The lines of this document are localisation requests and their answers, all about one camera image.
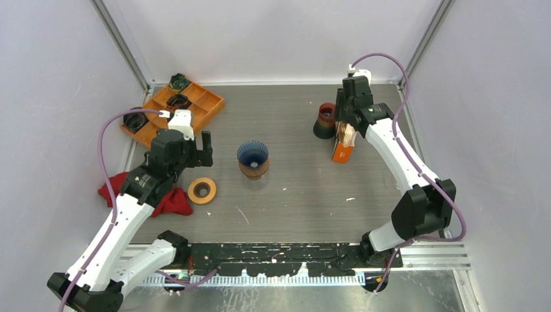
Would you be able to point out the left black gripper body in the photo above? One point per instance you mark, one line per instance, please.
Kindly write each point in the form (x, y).
(192, 156)

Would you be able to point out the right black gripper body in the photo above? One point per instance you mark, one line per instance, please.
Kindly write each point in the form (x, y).
(342, 106)

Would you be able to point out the blue glass dripper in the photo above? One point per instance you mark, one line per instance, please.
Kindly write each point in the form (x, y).
(252, 154)

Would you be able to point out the dark wooden dripper stand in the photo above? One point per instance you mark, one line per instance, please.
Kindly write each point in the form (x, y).
(254, 173)

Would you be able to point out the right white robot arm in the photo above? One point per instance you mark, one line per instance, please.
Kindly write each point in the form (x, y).
(425, 205)

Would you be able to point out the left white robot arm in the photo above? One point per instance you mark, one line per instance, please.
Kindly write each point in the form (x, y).
(95, 282)

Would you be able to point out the orange coffee filter box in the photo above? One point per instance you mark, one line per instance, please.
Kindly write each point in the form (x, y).
(341, 154)

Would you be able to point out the red and black carafe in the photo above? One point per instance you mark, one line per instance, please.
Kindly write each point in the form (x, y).
(325, 126)

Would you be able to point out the black rolled cloth in tray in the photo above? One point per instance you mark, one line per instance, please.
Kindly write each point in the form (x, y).
(178, 101)

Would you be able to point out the red cloth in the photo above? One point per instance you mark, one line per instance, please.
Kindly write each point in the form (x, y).
(175, 202)

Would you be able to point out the dark patterned rolled cloth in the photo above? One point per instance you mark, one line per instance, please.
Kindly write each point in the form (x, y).
(178, 82)

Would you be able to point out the glass beaker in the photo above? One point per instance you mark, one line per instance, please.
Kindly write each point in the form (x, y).
(256, 184)

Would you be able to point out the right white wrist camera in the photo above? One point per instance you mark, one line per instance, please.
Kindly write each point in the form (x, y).
(354, 72)

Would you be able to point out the light wooden ring holder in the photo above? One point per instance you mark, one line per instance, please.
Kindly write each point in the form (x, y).
(202, 191)

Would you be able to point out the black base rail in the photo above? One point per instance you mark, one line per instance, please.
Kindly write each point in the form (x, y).
(329, 259)

